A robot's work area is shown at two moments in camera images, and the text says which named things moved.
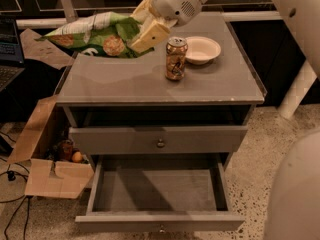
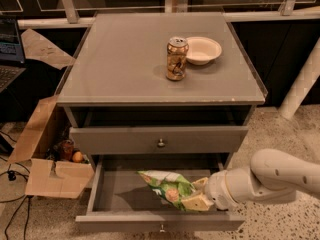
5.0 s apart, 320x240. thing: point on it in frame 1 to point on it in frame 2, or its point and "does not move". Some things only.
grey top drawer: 159,140 does not move
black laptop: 11,57 does not move
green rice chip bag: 107,34 to 171,186
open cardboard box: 53,167 does not move
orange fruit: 77,157 does not move
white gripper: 175,2 to 216,188
